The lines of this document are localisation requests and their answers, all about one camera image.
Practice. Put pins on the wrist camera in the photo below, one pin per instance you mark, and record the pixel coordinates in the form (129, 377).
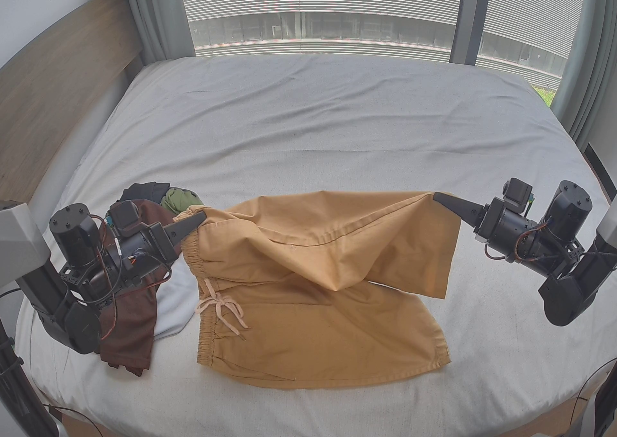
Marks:
(518, 194)
(124, 216)

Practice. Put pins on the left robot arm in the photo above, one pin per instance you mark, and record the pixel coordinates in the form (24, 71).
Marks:
(72, 232)

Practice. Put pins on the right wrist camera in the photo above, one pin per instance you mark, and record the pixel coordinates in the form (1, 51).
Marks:
(518, 194)

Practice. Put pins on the bed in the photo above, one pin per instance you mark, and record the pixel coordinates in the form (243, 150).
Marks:
(337, 136)

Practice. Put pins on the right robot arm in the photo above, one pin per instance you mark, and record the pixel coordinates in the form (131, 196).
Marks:
(569, 213)

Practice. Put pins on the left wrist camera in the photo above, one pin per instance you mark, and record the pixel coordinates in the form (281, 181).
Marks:
(124, 216)

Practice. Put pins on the white garment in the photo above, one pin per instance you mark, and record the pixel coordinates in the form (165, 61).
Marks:
(173, 309)

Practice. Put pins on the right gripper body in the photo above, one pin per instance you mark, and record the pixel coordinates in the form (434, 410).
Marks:
(501, 232)

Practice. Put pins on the mustard yellow shorts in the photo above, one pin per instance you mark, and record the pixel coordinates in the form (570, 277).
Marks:
(313, 309)

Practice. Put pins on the grey-green curtain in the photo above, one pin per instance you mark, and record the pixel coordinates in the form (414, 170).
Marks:
(595, 40)
(154, 1)

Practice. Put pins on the black garment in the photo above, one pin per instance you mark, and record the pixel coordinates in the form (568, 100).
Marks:
(142, 191)

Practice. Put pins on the brown waffle garment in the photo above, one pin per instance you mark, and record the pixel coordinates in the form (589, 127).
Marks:
(130, 329)

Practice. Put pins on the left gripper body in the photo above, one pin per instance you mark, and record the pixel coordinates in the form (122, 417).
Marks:
(147, 252)

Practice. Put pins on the green garment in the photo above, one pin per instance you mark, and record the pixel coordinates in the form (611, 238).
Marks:
(181, 201)

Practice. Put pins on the window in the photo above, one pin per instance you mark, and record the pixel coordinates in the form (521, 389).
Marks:
(465, 1)

